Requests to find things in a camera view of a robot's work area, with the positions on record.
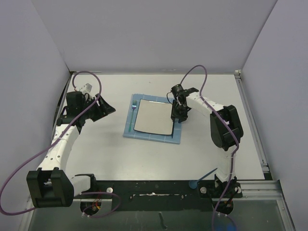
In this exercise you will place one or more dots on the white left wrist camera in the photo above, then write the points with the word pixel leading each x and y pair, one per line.
pixel 85 88

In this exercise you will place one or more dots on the aluminium table frame rail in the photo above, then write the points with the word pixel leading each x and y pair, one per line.
pixel 263 197

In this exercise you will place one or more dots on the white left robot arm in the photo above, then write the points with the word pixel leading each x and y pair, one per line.
pixel 49 186

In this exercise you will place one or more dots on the dark blue knife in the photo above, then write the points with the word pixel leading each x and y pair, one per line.
pixel 173 128

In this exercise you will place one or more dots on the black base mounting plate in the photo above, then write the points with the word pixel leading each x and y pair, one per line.
pixel 166 195

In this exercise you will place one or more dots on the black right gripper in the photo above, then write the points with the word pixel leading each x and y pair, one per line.
pixel 175 115

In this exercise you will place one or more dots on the blue plastic spoon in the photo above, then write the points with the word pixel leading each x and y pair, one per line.
pixel 194 183

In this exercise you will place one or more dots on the square white plate dark rim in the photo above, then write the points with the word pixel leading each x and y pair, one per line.
pixel 154 118

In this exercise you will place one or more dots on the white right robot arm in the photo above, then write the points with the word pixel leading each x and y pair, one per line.
pixel 225 126

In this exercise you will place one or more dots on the blue grid placemat cloth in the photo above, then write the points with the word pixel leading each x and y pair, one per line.
pixel 145 135

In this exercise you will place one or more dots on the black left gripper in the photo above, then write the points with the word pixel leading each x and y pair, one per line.
pixel 103 109

